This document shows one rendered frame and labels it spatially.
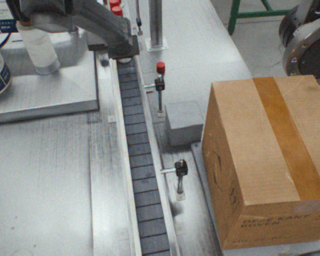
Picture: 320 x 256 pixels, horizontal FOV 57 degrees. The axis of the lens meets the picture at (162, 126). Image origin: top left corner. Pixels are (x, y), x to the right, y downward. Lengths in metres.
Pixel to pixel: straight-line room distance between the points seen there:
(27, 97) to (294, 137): 0.83
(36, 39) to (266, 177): 0.81
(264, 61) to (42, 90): 1.94
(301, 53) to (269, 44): 2.04
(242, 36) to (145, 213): 2.30
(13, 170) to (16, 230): 0.19
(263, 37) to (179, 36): 1.65
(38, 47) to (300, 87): 0.80
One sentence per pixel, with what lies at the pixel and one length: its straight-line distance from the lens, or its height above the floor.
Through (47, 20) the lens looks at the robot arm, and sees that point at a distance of 0.45.
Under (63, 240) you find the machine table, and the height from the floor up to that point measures 0.83.
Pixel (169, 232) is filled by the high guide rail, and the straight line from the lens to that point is 0.66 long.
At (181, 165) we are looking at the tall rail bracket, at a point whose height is 0.98.
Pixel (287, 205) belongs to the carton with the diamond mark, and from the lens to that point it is 0.57.
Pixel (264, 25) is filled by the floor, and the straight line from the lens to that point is 3.05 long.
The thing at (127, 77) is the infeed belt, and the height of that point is 0.88.
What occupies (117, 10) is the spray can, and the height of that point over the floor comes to 1.08.
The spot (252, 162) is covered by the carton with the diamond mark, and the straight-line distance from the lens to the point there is 0.57.
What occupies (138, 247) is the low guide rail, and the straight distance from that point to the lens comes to 0.70.
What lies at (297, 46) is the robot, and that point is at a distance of 0.75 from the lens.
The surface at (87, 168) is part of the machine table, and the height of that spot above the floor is 0.83.
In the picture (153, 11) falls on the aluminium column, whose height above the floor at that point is 0.99.
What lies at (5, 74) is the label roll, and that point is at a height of 0.92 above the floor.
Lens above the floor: 1.59
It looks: 52 degrees down
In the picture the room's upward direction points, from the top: 1 degrees counter-clockwise
